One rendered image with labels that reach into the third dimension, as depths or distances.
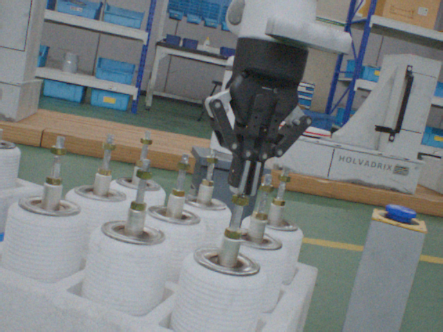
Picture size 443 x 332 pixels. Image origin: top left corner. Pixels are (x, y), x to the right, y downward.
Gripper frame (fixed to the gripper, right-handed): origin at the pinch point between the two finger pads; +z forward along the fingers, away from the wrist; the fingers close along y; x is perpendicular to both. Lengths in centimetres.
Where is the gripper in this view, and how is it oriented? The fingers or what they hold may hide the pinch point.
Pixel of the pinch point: (245, 176)
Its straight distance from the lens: 56.0
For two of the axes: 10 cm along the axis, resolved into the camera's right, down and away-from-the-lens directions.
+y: -8.8, -1.0, -4.7
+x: 4.4, 2.3, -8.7
